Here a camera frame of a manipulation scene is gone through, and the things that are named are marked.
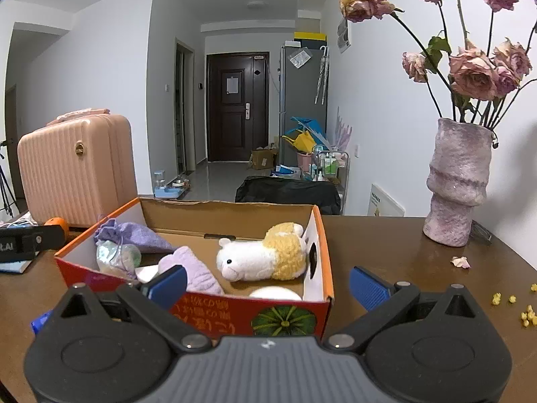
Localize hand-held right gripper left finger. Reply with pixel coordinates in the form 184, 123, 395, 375
59, 265, 211, 351

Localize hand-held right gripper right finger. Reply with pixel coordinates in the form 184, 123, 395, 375
321, 266, 479, 351

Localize lavender plush toy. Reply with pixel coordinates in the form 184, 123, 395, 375
158, 245, 226, 297

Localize clear stuffed bundle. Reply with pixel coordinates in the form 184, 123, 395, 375
96, 241, 142, 280

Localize purple drawstring pouch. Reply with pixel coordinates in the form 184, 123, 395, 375
93, 218, 179, 255

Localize orange cardboard box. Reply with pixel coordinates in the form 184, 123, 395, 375
54, 197, 335, 339

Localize white and yellow plush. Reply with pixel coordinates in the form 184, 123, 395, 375
216, 222, 310, 283

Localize white round soft ball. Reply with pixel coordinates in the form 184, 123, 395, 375
249, 285, 303, 302

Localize white paper slip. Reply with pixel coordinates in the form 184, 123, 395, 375
135, 265, 162, 283

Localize orange fruit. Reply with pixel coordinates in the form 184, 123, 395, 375
45, 217, 70, 240

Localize black tripod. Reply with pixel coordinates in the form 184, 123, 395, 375
0, 139, 19, 219

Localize pink ribbed suitcase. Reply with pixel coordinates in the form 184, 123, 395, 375
17, 109, 137, 227

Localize white leaning board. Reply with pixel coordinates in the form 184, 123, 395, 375
368, 183, 405, 218

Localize blue pet feeder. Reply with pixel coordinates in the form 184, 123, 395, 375
153, 170, 190, 199

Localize metal cart with bottles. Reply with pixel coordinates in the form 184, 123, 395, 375
311, 145, 350, 200

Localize purple textured vase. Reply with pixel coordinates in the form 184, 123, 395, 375
423, 118, 493, 247

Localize brown cardboard carton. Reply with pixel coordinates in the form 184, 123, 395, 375
249, 148, 278, 171

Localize scattered yellow crumbs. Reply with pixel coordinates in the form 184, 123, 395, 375
491, 283, 537, 328

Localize purple wing decoration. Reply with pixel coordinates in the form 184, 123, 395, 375
333, 107, 353, 147

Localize blue folding rack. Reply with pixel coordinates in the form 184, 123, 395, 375
291, 115, 327, 143

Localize dark brown entrance door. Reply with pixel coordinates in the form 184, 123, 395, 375
205, 52, 270, 164

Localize grey refrigerator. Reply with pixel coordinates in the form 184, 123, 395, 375
279, 44, 330, 169

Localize white folded umbrella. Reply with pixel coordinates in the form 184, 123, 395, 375
314, 46, 330, 105

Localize clear plastic bag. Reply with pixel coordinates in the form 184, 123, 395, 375
289, 49, 313, 70

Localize dried pink rose bouquet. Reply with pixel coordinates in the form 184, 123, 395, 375
339, 0, 537, 143

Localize white electrical panel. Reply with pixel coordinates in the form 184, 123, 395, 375
337, 19, 351, 54

